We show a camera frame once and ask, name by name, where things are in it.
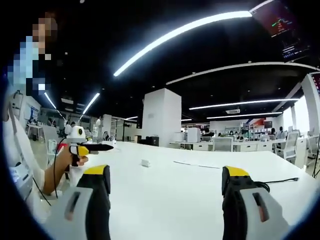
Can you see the white mesh office chair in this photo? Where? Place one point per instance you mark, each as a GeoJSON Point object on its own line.
{"type": "Point", "coordinates": [291, 147]}

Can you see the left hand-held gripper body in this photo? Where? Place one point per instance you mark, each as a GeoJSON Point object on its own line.
{"type": "Point", "coordinates": [75, 133]}

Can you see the grey office chair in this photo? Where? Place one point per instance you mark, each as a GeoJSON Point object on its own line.
{"type": "Point", "coordinates": [223, 144]}

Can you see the person's left hand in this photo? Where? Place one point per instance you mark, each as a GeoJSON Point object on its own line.
{"type": "Point", "coordinates": [81, 160]}

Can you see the long curved ceiling light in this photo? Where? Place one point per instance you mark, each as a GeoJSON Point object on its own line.
{"type": "Point", "coordinates": [175, 35]}

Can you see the grey chest device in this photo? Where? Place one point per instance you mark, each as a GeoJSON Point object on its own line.
{"type": "Point", "coordinates": [22, 181]}

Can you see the white charger adapter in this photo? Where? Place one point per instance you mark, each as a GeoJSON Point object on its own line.
{"type": "Point", "coordinates": [146, 163]}

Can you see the white square pillar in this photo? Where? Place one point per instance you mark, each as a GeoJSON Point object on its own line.
{"type": "Point", "coordinates": [161, 117]}

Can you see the black box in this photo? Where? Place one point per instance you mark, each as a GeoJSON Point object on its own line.
{"type": "Point", "coordinates": [153, 141]}

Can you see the person's white shirt torso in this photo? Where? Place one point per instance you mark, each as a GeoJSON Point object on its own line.
{"type": "Point", "coordinates": [22, 147]}

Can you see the row of white office desks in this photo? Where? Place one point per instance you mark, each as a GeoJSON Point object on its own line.
{"type": "Point", "coordinates": [200, 145]}

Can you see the thin white strip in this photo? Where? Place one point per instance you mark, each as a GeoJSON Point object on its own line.
{"type": "Point", "coordinates": [197, 165]}

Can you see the dark hanging monitor screen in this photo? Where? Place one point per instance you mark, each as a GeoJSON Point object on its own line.
{"type": "Point", "coordinates": [282, 27]}

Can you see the white desk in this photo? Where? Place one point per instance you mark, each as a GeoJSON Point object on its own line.
{"type": "Point", "coordinates": [165, 195]}

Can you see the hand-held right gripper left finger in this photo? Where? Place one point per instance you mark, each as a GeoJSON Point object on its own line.
{"type": "Point", "coordinates": [85, 200]}

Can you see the short ceiling light strip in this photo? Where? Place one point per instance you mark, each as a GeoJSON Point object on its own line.
{"type": "Point", "coordinates": [50, 100]}
{"type": "Point", "coordinates": [91, 103]}

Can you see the straight ceiling light strip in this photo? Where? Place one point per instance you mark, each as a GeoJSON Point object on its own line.
{"type": "Point", "coordinates": [243, 103]}
{"type": "Point", "coordinates": [245, 115]}

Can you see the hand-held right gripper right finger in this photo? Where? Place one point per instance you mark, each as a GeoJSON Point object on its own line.
{"type": "Point", "coordinates": [250, 202]}

